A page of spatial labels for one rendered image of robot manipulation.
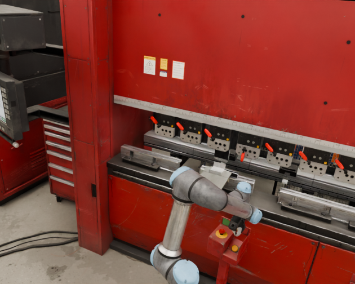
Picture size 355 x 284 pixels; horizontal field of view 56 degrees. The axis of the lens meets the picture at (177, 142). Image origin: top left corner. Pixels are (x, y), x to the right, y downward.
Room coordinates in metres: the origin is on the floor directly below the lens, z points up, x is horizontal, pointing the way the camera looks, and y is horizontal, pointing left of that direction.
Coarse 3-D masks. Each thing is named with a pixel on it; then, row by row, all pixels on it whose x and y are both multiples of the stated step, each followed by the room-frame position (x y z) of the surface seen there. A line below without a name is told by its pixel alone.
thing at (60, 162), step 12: (60, 108) 3.00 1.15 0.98; (48, 120) 2.75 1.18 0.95; (48, 132) 2.76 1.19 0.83; (60, 132) 2.73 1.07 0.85; (48, 144) 2.77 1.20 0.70; (60, 144) 2.74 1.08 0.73; (48, 156) 2.80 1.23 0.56; (60, 156) 2.72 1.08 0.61; (48, 168) 2.80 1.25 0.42; (60, 168) 2.72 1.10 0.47; (72, 168) 2.69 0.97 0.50; (60, 180) 2.73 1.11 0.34; (72, 180) 2.69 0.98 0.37; (60, 192) 2.76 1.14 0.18; (72, 192) 2.70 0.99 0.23
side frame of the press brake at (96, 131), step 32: (64, 0) 2.20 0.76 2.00; (96, 0) 2.17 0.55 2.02; (64, 32) 2.21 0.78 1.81; (96, 32) 2.16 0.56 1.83; (64, 64) 2.22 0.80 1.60; (96, 64) 2.15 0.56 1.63; (96, 96) 2.13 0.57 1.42; (96, 128) 2.12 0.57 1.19; (128, 128) 2.51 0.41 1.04; (96, 160) 2.13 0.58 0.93; (96, 192) 2.13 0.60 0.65; (96, 224) 2.14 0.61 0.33
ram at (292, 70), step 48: (144, 0) 2.22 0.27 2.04; (192, 0) 2.10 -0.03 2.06; (240, 0) 1.99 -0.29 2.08; (288, 0) 1.89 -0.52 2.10; (336, 0) 1.80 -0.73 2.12; (144, 48) 2.22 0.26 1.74; (192, 48) 2.09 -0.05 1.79; (240, 48) 1.97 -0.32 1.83; (288, 48) 1.87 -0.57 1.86; (336, 48) 1.78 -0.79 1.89; (144, 96) 2.22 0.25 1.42; (192, 96) 2.08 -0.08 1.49; (240, 96) 1.96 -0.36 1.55; (288, 96) 1.85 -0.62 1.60; (336, 96) 1.76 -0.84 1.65
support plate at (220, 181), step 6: (210, 168) 2.01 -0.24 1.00; (204, 174) 1.92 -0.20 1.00; (210, 174) 1.93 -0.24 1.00; (216, 174) 1.94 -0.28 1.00; (222, 174) 1.94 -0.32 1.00; (228, 174) 1.95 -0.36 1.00; (210, 180) 1.85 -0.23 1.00; (216, 180) 1.86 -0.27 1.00; (222, 180) 1.86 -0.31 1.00; (222, 186) 1.79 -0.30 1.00
